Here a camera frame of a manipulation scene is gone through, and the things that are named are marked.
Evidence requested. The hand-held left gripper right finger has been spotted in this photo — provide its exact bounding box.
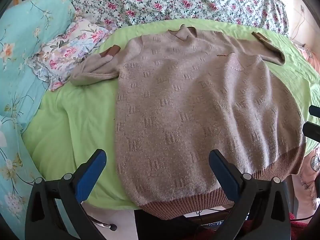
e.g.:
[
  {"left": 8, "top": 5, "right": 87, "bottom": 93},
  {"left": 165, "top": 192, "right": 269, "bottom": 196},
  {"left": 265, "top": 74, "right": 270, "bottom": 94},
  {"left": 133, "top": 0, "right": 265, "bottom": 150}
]
[{"left": 209, "top": 149, "right": 292, "bottom": 240}]

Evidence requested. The green bed sheet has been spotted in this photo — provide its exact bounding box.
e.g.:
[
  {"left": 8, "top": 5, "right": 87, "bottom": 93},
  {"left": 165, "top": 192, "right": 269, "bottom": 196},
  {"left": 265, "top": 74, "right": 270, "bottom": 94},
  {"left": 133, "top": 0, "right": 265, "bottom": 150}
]
[{"left": 22, "top": 19, "right": 320, "bottom": 210}]

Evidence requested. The beige knit sweater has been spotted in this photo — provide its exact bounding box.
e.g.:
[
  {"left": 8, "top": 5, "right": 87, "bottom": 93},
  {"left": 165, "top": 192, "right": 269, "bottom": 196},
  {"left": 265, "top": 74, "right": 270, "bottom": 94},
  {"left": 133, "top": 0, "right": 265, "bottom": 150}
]
[{"left": 70, "top": 26, "right": 307, "bottom": 220}]

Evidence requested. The black cable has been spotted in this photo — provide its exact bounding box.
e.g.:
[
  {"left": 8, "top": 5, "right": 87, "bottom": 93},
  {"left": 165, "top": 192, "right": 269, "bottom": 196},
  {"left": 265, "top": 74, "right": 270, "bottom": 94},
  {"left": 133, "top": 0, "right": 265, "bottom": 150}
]
[{"left": 195, "top": 207, "right": 234, "bottom": 228}]

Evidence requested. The metal rod with black tip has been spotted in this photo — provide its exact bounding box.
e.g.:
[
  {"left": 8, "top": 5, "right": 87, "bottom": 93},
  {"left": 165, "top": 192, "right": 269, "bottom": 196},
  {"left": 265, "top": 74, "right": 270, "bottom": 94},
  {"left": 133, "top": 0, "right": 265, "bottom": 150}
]
[{"left": 92, "top": 217, "right": 117, "bottom": 231}]

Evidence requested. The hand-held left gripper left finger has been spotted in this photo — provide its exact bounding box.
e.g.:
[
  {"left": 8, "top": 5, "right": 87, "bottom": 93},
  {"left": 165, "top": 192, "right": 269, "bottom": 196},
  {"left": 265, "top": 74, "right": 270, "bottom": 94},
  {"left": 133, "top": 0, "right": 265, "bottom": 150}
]
[{"left": 25, "top": 149, "right": 108, "bottom": 240}]

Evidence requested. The dark red cloth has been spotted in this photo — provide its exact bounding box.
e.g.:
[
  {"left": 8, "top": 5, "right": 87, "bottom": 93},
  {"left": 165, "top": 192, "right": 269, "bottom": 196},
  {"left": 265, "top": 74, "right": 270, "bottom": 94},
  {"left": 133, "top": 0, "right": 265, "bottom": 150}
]
[{"left": 240, "top": 212, "right": 312, "bottom": 240}]

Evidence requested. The pastel floral ruffled pillow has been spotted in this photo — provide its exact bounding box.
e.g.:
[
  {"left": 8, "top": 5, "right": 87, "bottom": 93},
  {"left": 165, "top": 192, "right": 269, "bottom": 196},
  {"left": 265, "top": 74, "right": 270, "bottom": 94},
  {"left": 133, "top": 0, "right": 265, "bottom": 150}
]
[{"left": 27, "top": 17, "right": 118, "bottom": 92}]

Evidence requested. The white quilt with red flowers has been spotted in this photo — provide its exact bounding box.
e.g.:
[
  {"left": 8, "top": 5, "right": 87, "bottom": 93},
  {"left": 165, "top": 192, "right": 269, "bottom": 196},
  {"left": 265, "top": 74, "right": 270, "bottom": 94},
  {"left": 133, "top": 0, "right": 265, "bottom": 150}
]
[{"left": 71, "top": 0, "right": 290, "bottom": 39}]

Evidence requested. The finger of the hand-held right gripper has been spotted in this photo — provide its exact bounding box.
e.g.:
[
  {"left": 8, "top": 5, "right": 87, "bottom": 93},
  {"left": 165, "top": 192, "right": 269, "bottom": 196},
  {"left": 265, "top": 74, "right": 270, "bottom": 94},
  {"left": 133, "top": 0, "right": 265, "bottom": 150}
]
[
  {"left": 309, "top": 105, "right": 320, "bottom": 119},
  {"left": 302, "top": 121, "right": 320, "bottom": 143}
]

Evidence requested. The teal floral quilt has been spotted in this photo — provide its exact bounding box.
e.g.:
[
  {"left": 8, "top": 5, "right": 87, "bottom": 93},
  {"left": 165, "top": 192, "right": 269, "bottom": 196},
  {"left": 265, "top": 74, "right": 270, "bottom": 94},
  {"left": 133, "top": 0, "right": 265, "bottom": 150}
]
[{"left": 0, "top": 0, "right": 83, "bottom": 230}]

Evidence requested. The pink cloth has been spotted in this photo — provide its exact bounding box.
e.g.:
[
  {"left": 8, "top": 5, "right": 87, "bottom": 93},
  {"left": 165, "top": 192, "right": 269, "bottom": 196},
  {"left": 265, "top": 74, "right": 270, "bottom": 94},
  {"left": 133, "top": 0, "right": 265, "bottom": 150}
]
[{"left": 292, "top": 40, "right": 320, "bottom": 68}]

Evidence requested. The person's pink pajama leg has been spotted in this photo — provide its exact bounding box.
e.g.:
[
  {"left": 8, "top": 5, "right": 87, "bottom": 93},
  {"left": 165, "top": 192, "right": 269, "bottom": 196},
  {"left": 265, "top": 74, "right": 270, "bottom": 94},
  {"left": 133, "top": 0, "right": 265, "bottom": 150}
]
[{"left": 291, "top": 145, "right": 320, "bottom": 223}]

